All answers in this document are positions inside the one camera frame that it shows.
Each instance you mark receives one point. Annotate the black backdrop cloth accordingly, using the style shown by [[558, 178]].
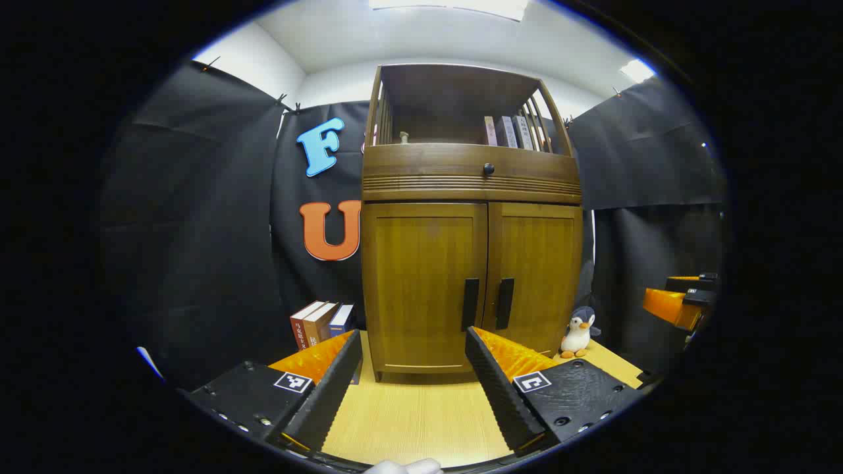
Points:
[[197, 230]]

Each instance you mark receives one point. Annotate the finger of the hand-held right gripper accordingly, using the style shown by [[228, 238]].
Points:
[[688, 282], [668, 306]]

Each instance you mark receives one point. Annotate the blue book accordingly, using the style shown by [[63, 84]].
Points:
[[341, 319]]

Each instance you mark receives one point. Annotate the brown book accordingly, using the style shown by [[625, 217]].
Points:
[[319, 322]]

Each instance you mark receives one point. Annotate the red book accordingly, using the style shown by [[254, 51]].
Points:
[[299, 326]]

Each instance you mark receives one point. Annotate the grey book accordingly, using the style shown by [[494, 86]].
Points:
[[507, 133]]

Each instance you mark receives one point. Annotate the white book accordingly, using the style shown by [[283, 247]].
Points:
[[525, 135]]

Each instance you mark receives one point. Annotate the small ceiling light panel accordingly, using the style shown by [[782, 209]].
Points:
[[637, 70]]

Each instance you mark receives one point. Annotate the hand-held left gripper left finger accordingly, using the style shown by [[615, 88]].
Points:
[[329, 395]]

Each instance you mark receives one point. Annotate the penguin plush toy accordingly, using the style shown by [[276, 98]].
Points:
[[578, 336]]

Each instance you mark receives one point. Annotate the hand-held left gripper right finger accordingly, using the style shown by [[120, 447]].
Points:
[[500, 395]]

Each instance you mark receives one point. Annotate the wooden double-door shoe cabinet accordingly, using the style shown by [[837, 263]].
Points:
[[428, 164]]

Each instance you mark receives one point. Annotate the large ceiling light panel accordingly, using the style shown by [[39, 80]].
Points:
[[454, 5]]

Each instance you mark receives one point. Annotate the wooden shoe cabinet door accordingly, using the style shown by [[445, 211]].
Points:
[[540, 263], [415, 283]]

